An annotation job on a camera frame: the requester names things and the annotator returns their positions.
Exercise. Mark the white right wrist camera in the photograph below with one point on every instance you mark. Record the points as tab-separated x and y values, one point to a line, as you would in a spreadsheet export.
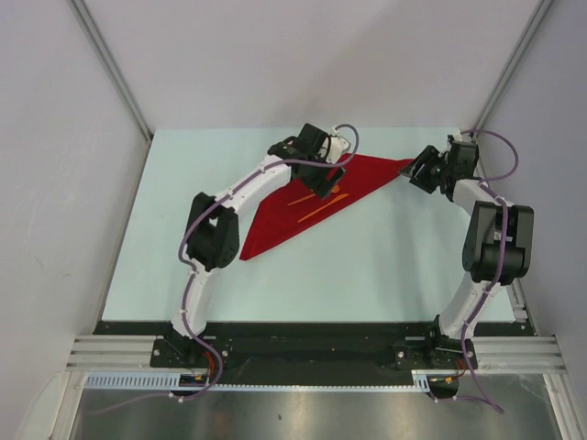
455	137

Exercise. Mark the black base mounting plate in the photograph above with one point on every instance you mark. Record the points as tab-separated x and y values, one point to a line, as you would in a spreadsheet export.
315	355

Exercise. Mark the light blue cable duct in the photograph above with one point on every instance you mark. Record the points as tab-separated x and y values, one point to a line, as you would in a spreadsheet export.
132	381

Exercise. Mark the left aluminium corner post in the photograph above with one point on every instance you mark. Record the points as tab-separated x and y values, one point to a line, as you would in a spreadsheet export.
105	55

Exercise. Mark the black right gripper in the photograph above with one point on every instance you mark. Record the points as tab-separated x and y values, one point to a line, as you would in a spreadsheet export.
428	156

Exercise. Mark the orange plastic spoon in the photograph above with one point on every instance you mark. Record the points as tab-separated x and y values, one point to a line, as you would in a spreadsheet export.
311	195

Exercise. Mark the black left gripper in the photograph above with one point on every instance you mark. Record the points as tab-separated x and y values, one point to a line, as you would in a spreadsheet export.
320	185

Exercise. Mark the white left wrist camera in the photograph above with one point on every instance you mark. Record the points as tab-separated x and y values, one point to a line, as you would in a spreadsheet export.
334	147

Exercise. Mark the red cloth napkin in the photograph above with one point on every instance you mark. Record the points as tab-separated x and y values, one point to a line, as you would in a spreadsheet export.
275	222

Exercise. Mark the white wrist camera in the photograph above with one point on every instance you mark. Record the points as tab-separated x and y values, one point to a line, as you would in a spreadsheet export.
455	137
334	147

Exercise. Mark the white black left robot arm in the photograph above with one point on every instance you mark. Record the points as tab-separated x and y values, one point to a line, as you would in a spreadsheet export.
211	241

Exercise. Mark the orange plastic knife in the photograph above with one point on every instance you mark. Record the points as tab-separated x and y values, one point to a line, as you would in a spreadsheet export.
334	200

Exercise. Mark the right aluminium corner post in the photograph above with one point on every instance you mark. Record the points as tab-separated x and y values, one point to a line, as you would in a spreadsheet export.
514	61

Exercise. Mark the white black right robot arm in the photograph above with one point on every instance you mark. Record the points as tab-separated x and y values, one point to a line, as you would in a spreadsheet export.
497	246

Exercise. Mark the aluminium corner post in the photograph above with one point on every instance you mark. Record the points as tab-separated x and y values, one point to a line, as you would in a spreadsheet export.
514	61
105	55

